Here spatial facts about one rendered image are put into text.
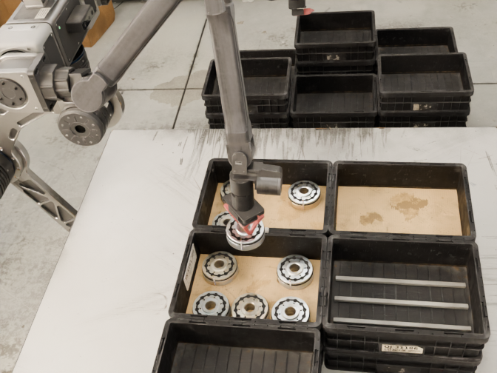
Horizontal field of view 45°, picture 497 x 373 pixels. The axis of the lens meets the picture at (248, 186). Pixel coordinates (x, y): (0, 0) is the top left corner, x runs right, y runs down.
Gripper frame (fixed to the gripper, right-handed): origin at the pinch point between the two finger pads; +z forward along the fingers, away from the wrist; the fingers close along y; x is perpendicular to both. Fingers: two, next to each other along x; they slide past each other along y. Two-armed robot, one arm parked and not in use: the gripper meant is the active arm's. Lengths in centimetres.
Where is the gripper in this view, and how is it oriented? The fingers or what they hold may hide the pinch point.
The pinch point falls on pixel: (245, 226)
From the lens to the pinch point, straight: 160.6
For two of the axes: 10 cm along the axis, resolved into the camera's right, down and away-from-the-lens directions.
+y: -5.6, -5.9, 5.9
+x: -8.3, 4.3, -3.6
